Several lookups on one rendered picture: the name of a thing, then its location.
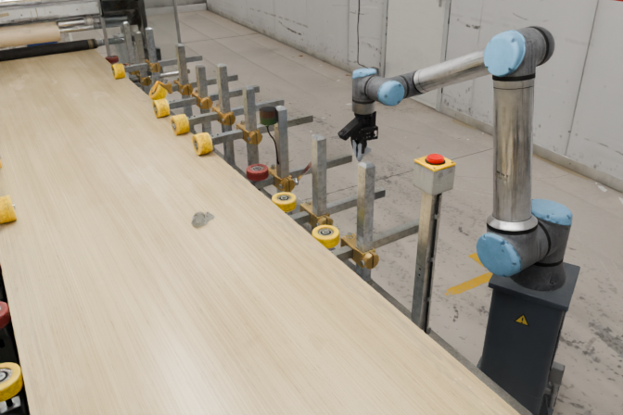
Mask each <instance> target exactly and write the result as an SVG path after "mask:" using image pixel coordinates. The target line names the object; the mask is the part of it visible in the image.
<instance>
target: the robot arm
mask: <svg viewBox="0 0 623 415"><path fill-rule="evenodd" d="M554 48H555V42H554V38H553V36H552V34H551V33H550V32H549V31H548V30H546V29H545V28H543V27H541V26H529V27H526V28H522V29H517V30H509V31H504V32H502V33H499V34H497V35H495V36H494V37H492V38H491V40H490V41H489V42H488V44H487V46H486V48H484V49H481V50H478V51H476V52H473V53H470V54H467V55H464V56H461V57H457V58H454V59H451V60H448V61H445V62H442V63H439V64H437V65H434V66H431V67H428V68H425V69H418V70H415V71H412V72H409V73H406V74H401V75H398V76H394V77H390V78H383V77H380V76H377V75H376V70H375V69H356V70H354V71H353V73H352V112H354V116H355V118H354V119H353V120H352V121H351V122H349V123H348V124H347V125H346V126H345V127H344V128H343V129H342V130H341V131H339V132H338V133H337V134H338V136H339V138H341V139H343V140H345V141H347V140H348V139H349V138H350V141H351V145H352V149H353V152H354V155H355V157H356V159H357V160H358V161H359V162H361V161H362V158H363V156H365V155H367V154H369V153H370V152H371V150H372V148H371V147H368V146H367V142H366V141H367V140H368V141H370V140H374V139H377V138H378V126H376V125H375V118H376V111H375V101H377V102H379V103H382V104H383V105H386V106H396V105H397V104H398V103H399V102H400V101H401V100H402V99H404V98H408V97H412V96H416V95H420V94H424V93H427V92H429V91H433V90H436V89H439V88H442V87H446V86H449V85H453V84H456V83H459V82H465V81H469V80H473V79H475V78H479V77H482V76H486V75H489V74H492V80H493V212H492V213H491V214H490V215H489V216H488V217H487V232H486V233H484V234H482V235H481V236H480V237H479V238H478V240H477V245H476V249H477V256H478V258H479V260H480V262H481V263H482V264H483V266H484V267H485V268H487V269H488V270H489V271H490V272H491V273H493V274H495V275H497V276H500V277H510V278H511V279H512V280H513V281H514V282H515V283H517V284H519V285H521V286H523V287H526V288H527V289H531V290H535V291H542V292H549V291H554V290H557V289H559V288H561V287H562V286H563V285H564V284H565V280H566V270H565V266H564V261H563V260H564V255H565V252H566V244H567V240H568V236H569V233H570V228H571V225H572V217H573V215H572V212H571V210H570V209H569V208H567V207H566V206H564V205H562V204H560V203H557V202H554V201H551V200H547V199H531V186H532V149H533V113H534V80H535V78H536V67H537V66H540V65H542V64H544V63H546V62H547V61H548V60H549V59H550V58H551V56H552V55H553V51H554ZM375 131H377V133H376V136H375Z"/></svg>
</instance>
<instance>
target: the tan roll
mask: <svg viewBox="0 0 623 415"><path fill-rule="evenodd" d="M98 29H102V24H101V23H97V24H90V25H82V26H73V27H65V28H59V27H58V25H57V22H56V21H50V22H42V23H33V24H24V25H16V26H7V27H0V48H4V47H11V46H19V45H26V44H40V43H48V42H56V41H60V40H61V37H60V34H61V33H67V32H75V31H90V30H98Z"/></svg>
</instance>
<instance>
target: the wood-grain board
mask: <svg viewBox="0 0 623 415"><path fill-rule="evenodd" d="M111 65H112V64H110V63H109V62H108V61H107V60H106V59H105V58H103V57H102V56H101V55H100V54H99V53H93V54H85V55H78V56H72V57H59V58H52V59H46V60H38V61H32V62H25V63H18V64H11V65H4V66H0V156H1V159H0V160H1V163H2V166H3V168H1V169H0V197H1V196H5V195H10V197H11V200H12V204H13V205H15V208H16V209H15V213H16V216H17V219H16V220H13V221H10V222H6V223H2V224H0V264H1V269H2V273H3V278H4V283H5V288H6V296H7V301H8V305H9V310H10V315H11V320H12V324H13V330H14V335H15V339H16V344H17V349H18V353H19V362H20V367H21V371H22V376H23V381H24V385H25V390H26V396H27V400H28V405H29V410H30V414H31V415H520V414H519V413H518V412H517V411H516V410H514V409H513V408H512V407H511V406H510V405H508V404H507V403H506V402H505V401H504V400H503V399H501V398H500V397H499V396H498V395H497V394H495V393H494V392H493V391H492V390H491V389H490V388H488V387H487V386H486V385H485V384H484V383H482V382H481V381H480V380H479V379H478V378H477V377H476V376H475V375H474V374H473V373H472V372H471V371H469V370H468V369H467V368H466V367H465V366H463V365H462V364H461V363H460V362H459V361H458V360H456V359H455V358H454V357H453V356H452V355H450V354H449V353H448V352H447V351H446V350H445V349H443V348H442V347H441V346H440V345H439V344H437V343H436V342H435V341H434V340H433V339H432V338H430V337H429V336H428V335H427V334H426V333H425V332H423V331H422V330H421V329H420V328H419V327H418V326H416V325H415V324H414V323H413V322H412V321H410V320H409V319H408V318H407V317H406V316H405V315H403V314H402V313H401V312H400V311H399V310H398V309H396V308H395V307H394V306H393V305H392V304H390V303H389V302H388V301H387V300H386V299H385V298H384V297H383V296H381V295H380V294H379V293H378V292H377V291H376V290H375V289H374V288H373V287H371V286H370V285H369V284H368V283H367V282H365V281H364V280H363V279H362V278H361V277H360V276H358V275H357V274H356V273H355V272H354V271H353V270H351V269H350V268H349V267H348V266H347V265H345V264H344V263H343V262H342V261H341V260H340V259H338V258H337V257H336V256H335V255H334V254H332V253H331V252H330V251H329V250H328V249H327V248H325V247H324V246H323V245H322V244H321V243H319V242H318V241H317V240H316V239H315V238H314V237H312V236H311V235H310V234H309V233H308V232H306V231H305V230H304V229H303V228H302V227H301V226H299V225H298V224H297V223H296V222H295V221H294V220H292V219H291V218H290V217H289V216H288V215H287V214H286V213H285V212H284V211H283V210H282V209H280V208H279V207H278V206H277V205H276V204H274V203H273V202H272V201H271V200H270V199H269V198H267V197H266V196H265V195H264V194H263V193H261V192H260V191H259V190H258V189H257V188H256V187H255V186H253V185H252V184H251V183H250V182H249V181H247V180H246V179H245V178H244V177H243V176H242V175H240V174H239V173H238V172H237V171H236V170H234V169H233V168H232V167H231V166H230V165H229V164H227V163H226V162H225V161H224V160H223V159H222V158H220V157H219V156H218V155H217V154H216V153H214V152H213V151H212V152H210V153H207V154H203V155H197V154H196V152H195V150H194V147H193V144H192V137H193V135H194V134H193V133H191V132H190V131H189V132H187V133H182V134H177V135H176V134H174V132H173V130H172V125H171V117H172V115H171V114H170V115H169V116H166V117H161V118H157V117H156V116H155V113H154V110H153V105H152V103H153V101H154V100H153V99H151V98H149V96H148V95H147V94H146V93H145V92H143V91H142V90H141V89H140V88H139V87H138V86H136V85H135V84H134V83H133V82H132V81H130V80H129V79H128V78H127V77H126V76H125V78H120V79H114V77H113V74H112V70H111ZM198 211H200V212H203V213H204V214H205V213H206V212H207V211H208V212H209V213H210V214H213V216H215V217H216V218H214V219H213V220H209V221H208V224H206V225H202V226H200V227H198V228H197V227H196V226H195V225H194V226H193V225H192V224H191V222H192V220H191V219H192V217H193V216H194V215H195V214H196V213H197V212H198Z"/></svg>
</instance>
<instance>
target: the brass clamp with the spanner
mask: <svg viewBox="0 0 623 415"><path fill-rule="evenodd" d="M268 171H269V174H271V175H272V176H273V178H274V184H273V186H275V187H276V188H277V189H278V190H279V191H281V192H282V191H285V192H291V191H292V190H293V189H294V187H295V182H294V181H293V180H292V176H291V175H289V176H287V177H285V178H280V177H279V176H277V175H276V169H275V170H272V169H271V168H268Z"/></svg>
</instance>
